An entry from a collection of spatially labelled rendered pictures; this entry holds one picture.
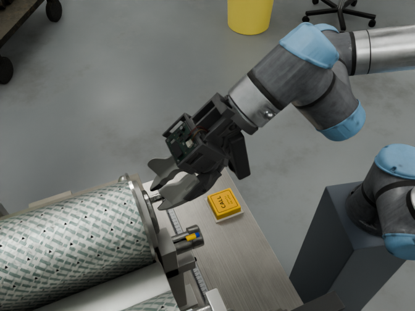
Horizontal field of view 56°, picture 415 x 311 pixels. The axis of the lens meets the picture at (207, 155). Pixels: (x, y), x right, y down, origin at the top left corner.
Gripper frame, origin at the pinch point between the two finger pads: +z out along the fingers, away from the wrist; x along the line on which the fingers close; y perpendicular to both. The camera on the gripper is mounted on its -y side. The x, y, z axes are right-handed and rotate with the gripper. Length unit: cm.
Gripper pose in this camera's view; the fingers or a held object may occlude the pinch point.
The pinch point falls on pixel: (163, 195)
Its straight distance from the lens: 67.1
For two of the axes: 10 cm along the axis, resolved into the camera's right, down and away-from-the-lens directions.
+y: -5.9, -2.9, -7.5
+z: -7.0, 6.4, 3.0
